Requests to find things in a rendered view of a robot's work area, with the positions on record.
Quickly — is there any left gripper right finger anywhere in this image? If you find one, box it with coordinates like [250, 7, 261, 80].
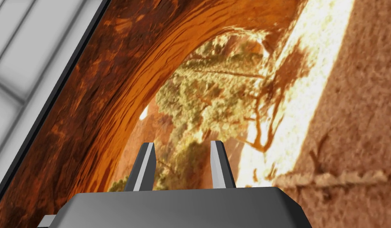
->
[210, 140, 237, 189]

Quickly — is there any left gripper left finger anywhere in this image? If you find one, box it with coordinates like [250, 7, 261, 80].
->
[124, 142, 157, 192]

